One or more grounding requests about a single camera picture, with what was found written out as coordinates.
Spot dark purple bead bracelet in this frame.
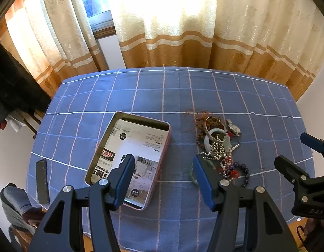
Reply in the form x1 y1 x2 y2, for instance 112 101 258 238
224 161 251 188

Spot green jade bead bracelet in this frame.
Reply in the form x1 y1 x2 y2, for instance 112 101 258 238
190 162 200 186

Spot silver ball bead necklace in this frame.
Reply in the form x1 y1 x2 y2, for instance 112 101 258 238
199 133 241 162

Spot jade pendant red cord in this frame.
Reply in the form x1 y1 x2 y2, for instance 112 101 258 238
221 133 232 153

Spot white jade bangle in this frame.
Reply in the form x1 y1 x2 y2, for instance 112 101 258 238
204 128 231 153

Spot silver wristwatch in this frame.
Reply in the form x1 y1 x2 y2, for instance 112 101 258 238
226 119 242 137

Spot brown wooden bead mala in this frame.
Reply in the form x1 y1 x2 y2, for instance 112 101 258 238
195 112 226 150

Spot rectangular metal tin tray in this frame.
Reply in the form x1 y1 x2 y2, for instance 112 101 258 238
84 111 172 211

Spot printed paper sheet in tray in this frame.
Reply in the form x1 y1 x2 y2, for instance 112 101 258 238
90 118 170 208

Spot blue checked tablecloth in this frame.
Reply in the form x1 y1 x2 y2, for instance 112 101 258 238
26 67 314 251

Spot grey trouser leg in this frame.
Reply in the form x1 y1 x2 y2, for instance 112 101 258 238
0 183 45 235

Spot right beige orange curtain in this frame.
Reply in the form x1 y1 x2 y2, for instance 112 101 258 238
109 0 324 99

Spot beige orange curtain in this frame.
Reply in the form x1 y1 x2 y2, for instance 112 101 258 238
109 0 324 99
0 0 108 97

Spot dark hanging clothes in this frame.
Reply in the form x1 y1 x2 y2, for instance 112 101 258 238
0 43 51 125

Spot left beige orange curtain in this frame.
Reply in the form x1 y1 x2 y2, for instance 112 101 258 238
0 0 108 97

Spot window frame sill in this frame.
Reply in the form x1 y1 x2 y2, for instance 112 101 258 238
82 0 116 39

